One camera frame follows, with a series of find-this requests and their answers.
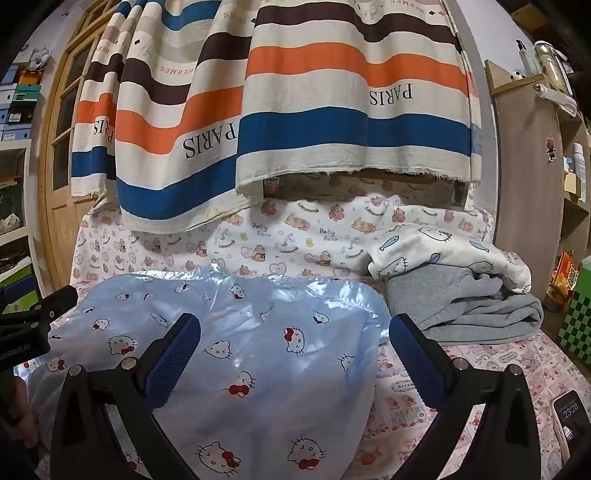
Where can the wooden cabinet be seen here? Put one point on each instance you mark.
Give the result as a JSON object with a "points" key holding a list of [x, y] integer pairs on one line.
{"points": [[521, 184]]}

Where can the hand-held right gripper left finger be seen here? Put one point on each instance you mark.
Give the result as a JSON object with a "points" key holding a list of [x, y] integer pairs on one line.
{"points": [[173, 364]]}

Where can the white cat-print garment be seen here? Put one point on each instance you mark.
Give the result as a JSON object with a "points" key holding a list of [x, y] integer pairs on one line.
{"points": [[415, 249]]}

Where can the black smartphone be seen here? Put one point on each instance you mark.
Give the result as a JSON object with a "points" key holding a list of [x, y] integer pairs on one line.
{"points": [[570, 415]]}

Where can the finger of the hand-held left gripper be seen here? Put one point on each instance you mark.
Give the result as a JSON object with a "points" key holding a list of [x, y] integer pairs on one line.
{"points": [[46, 302]]}

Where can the bear-print white blanket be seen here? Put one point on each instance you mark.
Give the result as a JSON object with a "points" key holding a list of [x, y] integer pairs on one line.
{"points": [[286, 240]]}

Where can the stack of storage boxes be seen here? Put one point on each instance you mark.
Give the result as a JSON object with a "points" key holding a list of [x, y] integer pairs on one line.
{"points": [[21, 101]]}

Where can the green checkered box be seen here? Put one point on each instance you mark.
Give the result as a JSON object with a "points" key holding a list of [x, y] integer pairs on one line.
{"points": [[577, 318]]}

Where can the cartoon sticker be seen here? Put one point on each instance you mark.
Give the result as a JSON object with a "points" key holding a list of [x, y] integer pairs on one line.
{"points": [[551, 147]]}

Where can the white shelving unit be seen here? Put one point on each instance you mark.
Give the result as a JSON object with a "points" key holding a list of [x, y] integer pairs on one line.
{"points": [[16, 161]]}

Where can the clear plastic bottle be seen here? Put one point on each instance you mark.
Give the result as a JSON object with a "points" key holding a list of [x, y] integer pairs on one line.
{"points": [[551, 67]]}

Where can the orange snack packet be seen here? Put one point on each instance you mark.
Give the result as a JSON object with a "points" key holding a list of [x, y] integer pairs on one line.
{"points": [[565, 277]]}

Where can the white clamp device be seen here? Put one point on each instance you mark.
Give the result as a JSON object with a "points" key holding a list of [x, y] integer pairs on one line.
{"points": [[556, 98]]}

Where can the white bottle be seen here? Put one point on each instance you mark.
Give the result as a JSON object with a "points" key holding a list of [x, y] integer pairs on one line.
{"points": [[579, 161]]}

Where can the pump bottle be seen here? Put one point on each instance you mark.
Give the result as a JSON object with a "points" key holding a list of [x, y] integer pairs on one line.
{"points": [[526, 60]]}

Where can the wooden door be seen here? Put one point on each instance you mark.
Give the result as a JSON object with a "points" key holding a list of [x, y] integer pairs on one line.
{"points": [[60, 207]]}

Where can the light blue cat-print pants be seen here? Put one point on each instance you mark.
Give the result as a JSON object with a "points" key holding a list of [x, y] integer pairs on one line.
{"points": [[258, 378]]}

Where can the striped hanging curtain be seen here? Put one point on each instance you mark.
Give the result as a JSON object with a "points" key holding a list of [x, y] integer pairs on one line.
{"points": [[300, 60]]}

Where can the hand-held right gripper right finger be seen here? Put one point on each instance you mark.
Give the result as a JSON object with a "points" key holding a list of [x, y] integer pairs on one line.
{"points": [[413, 364]]}

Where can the grey folded garment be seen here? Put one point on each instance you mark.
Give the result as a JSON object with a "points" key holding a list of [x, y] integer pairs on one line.
{"points": [[461, 304]]}

